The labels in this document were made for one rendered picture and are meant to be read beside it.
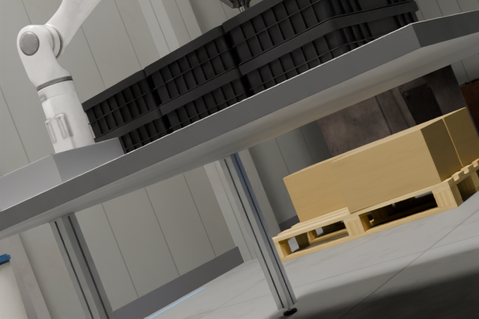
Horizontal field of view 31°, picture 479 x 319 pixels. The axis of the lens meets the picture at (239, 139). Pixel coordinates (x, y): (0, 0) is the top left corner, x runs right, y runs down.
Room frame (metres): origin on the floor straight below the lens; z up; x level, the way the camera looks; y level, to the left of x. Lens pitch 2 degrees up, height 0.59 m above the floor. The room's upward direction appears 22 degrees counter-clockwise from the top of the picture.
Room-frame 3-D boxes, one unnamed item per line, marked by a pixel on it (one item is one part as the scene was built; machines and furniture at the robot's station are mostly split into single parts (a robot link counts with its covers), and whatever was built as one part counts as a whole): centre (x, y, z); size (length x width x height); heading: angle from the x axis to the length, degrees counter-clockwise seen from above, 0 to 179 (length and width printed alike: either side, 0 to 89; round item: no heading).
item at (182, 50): (2.33, -0.07, 0.92); 0.40 x 0.30 x 0.02; 139
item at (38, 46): (2.17, 0.37, 1.03); 0.09 x 0.09 x 0.17; 67
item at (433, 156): (5.21, -0.63, 0.22); 1.23 x 0.84 x 0.45; 59
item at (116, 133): (2.53, 0.15, 0.76); 0.40 x 0.30 x 0.12; 139
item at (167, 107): (2.33, -0.07, 0.76); 0.40 x 0.30 x 0.12; 139
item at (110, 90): (2.53, 0.15, 0.92); 0.40 x 0.30 x 0.02; 139
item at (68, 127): (2.17, 0.38, 0.87); 0.09 x 0.09 x 0.17; 56
